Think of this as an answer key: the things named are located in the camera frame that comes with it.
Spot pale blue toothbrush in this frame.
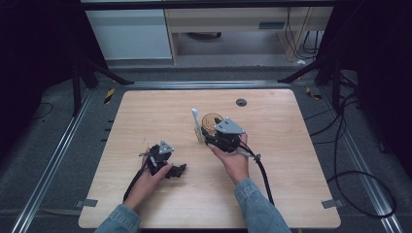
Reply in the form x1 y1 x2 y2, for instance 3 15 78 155
190 108 206 144

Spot person's left hand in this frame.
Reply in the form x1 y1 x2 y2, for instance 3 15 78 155
122 148 173 213

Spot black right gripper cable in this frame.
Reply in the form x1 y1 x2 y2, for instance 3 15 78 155
237 141 276 207

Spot yellow black tape strip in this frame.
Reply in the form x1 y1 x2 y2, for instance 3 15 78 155
103 87 117 105
304 85 324 101

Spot black looped floor cable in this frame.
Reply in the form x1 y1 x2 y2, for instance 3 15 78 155
326 93 398 219

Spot person's right hand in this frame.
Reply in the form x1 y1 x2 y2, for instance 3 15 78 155
206 133 251 186

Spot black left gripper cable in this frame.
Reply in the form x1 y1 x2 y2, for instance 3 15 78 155
122 153 154 203

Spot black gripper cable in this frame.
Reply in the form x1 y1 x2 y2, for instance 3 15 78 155
122 153 154 203
237 141 276 207

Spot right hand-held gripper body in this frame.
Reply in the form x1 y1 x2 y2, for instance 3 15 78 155
207 116 250 154

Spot grey tape piece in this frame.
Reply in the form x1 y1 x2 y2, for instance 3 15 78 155
75 198 99 209
321 198 344 210

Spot black metal stand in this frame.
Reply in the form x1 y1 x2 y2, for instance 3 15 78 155
71 57 136 117
277 57 358 113

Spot thin black floor cable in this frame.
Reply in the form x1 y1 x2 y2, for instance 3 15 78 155
31 101 54 121

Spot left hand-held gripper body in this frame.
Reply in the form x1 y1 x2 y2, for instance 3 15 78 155
143 139 176 177

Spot aluminium floor rail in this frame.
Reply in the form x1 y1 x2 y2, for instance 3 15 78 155
11 87 95 233
123 80 292 90
319 86 406 233

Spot white cabinet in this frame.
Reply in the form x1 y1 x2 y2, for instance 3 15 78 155
84 8 173 61

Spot black desk cables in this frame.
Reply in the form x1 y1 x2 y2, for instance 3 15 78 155
284 6 323 62

